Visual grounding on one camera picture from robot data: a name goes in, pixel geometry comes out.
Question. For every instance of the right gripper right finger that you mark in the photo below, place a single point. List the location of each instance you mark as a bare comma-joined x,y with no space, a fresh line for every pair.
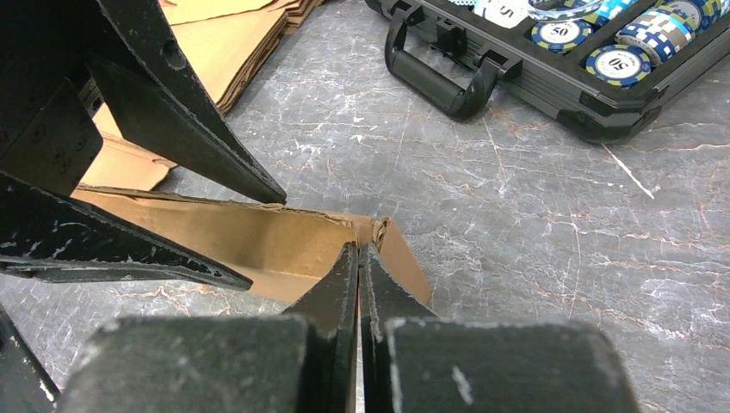
415,361

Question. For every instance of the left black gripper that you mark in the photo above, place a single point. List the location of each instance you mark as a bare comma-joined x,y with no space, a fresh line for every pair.
49,140

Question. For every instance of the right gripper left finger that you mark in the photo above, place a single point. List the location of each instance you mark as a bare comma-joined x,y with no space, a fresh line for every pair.
302,360

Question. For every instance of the cardboard box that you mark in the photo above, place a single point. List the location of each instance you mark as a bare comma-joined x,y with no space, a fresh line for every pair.
284,250

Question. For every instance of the stack of flat cardboard blanks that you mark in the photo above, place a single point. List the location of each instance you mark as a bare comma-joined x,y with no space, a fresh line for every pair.
226,43

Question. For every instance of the black poker chip case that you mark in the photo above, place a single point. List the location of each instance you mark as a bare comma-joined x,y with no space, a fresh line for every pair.
603,69

